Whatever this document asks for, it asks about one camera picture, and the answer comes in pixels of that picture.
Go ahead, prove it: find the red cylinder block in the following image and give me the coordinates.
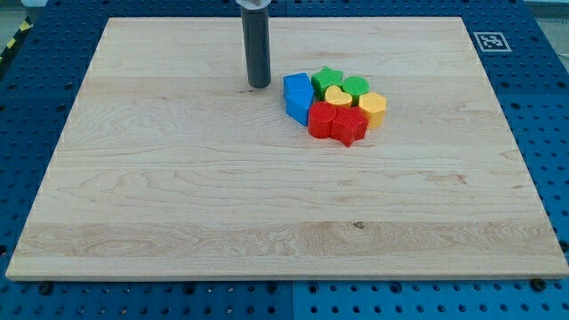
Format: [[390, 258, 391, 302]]
[[308, 101, 337, 139]]

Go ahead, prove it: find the blue pentagon block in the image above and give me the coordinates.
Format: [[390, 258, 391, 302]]
[[284, 88, 314, 126]]

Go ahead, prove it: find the red star block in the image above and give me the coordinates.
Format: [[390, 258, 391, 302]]
[[330, 107, 368, 148]]

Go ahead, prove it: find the blue cube block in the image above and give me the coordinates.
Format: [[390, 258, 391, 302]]
[[283, 73, 312, 95]]

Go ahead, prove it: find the yellow heart block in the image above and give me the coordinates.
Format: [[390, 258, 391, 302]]
[[325, 85, 353, 108]]

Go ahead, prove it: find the green star block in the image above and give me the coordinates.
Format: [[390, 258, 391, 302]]
[[311, 66, 343, 100]]

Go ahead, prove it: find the green cylinder block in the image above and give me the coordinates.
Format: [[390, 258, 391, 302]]
[[341, 76, 370, 106]]

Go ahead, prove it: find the yellow hexagon block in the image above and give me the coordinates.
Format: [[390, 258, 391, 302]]
[[358, 92, 387, 129]]

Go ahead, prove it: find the light wooden board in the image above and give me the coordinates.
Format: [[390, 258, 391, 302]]
[[6, 17, 568, 281]]

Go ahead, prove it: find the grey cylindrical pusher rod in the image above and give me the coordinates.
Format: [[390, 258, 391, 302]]
[[240, 5, 271, 88]]

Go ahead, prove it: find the white fiducial marker tag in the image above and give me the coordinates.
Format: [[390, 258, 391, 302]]
[[473, 31, 511, 52]]

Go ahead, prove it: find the black bolt left front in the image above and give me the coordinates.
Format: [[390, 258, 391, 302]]
[[36, 281, 52, 296]]

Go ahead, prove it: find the black bolt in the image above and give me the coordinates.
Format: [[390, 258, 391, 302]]
[[530, 278, 548, 292], [36, 281, 52, 296]]

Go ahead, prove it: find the black bolt right front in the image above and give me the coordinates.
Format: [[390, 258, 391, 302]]
[[530, 278, 548, 292]]

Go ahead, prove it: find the yellow black hazard tape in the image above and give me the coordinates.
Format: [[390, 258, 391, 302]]
[[1, 16, 34, 64]]

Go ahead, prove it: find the white rod mount collar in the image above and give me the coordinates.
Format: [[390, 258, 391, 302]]
[[236, 0, 271, 11]]

